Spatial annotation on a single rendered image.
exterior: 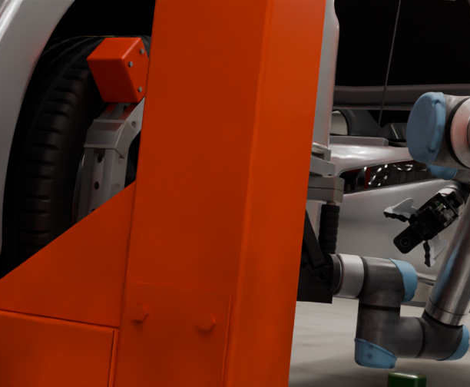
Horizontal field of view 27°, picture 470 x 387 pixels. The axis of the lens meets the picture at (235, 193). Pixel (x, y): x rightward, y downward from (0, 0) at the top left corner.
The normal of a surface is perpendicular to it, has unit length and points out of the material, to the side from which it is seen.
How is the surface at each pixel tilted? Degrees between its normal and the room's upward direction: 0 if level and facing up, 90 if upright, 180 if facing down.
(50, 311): 90
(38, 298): 90
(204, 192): 90
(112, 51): 45
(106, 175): 90
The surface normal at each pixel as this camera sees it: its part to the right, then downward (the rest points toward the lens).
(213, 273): -0.46, -0.10
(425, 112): -0.95, -0.13
